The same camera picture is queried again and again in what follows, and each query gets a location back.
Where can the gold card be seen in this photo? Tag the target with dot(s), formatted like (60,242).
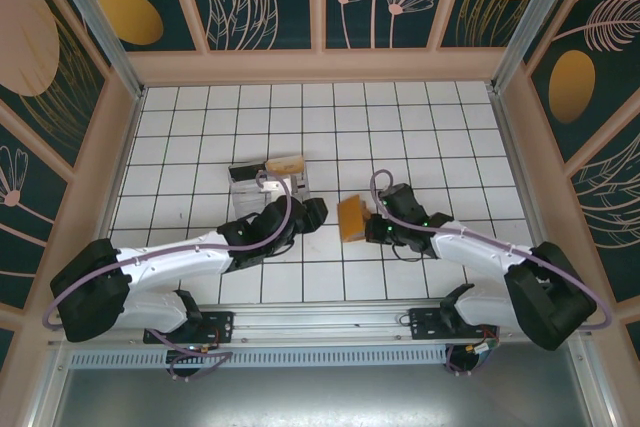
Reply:
(287,164)

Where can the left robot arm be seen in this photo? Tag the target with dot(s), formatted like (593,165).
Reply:
(170,259)

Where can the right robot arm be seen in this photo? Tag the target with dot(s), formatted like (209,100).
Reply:
(475,247)

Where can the clear acrylic card stand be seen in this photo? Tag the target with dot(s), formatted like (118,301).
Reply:
(245,202)

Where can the black card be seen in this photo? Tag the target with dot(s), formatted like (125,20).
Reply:
(244,173)

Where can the yellow power connector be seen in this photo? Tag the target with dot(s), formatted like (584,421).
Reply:
(482,348)
(209,348)

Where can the grey metal sheet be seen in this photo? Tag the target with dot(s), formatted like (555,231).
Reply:
(320,397)

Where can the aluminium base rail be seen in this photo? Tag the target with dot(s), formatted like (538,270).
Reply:
(320,319)

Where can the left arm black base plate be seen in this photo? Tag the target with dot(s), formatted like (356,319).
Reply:
(222,322)

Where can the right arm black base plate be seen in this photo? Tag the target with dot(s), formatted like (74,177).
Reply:
(425,327)

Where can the aluminium frame post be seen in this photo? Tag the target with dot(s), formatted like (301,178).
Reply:
(97,22)
(531,22)

